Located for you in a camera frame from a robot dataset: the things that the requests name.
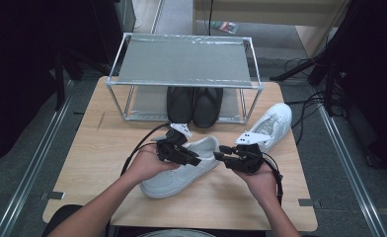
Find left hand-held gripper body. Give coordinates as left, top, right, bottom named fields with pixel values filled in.
left=151, top=122, right=194, bottom=163

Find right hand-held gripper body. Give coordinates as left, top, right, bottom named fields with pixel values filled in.
left=234, top=131, right=272, bottom=175

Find white sneaker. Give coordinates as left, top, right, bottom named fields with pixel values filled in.
left=139, top=134, right=221, bottom=199
left=247, top=102, right=293, bottom=154

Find black shoe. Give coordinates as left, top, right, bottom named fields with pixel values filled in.
left=193, top=87, right=224, bottom=129
left=167, top=86, right=196, bottom=125

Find metal shoe rack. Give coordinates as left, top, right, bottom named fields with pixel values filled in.
left=106, top=32, right=265, bottom=125

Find person's left hand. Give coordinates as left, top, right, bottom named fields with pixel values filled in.
left=123, top=144, right=181, bottom=187

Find person's right hand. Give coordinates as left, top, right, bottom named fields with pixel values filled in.
left=232, top=164, right=279, bottom=206

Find person's grey clothing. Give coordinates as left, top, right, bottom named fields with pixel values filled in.
left=136, top=229, right=217, bottom=237

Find black tripod stand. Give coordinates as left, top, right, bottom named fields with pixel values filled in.
left=270, top=48, right=338, bottom=83

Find colourful packet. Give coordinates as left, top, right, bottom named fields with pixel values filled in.
left=210, top=20, right=239, bottom=35

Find black metal stand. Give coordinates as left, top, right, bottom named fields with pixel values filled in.
left=54, top=48, right=84, bottom=112

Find light wooden cabinet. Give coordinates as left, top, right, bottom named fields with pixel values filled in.
left=192, top=0, right=350, bottom=58

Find black curtain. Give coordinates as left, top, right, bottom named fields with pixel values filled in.
left=0, top=0, right=123, bottom=169
left=326, top=0, right=387, bottom=176

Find left hand-held gripper cable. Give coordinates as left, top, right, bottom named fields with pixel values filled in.
left=106, top=122, right=172, bottom=237

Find hand-held gripper cable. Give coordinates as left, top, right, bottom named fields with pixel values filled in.
left=106, top=122, right=172, bottom=237
left=262, top=154, right=284, bottom=206

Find right hand-held gripper cable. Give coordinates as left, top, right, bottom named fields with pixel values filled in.
left=262, top=154, right=284, bottom=206

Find black floor cables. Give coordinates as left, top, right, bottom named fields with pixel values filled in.
left=283, top=57, right=328, bottom=146

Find grey table bracket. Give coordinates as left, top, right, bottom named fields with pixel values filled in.
left=39, top=191, right=66, bottom=200
left=298, top=197, right=323, bottom=209

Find metal floor rail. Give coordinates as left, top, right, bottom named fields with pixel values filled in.
left=0, top=80, right=76, bottom=237
left=311, top=85, right=387, bottom=237

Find black hanging cable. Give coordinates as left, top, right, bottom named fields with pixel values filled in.
left=207, top=0, right=214, bottom=36

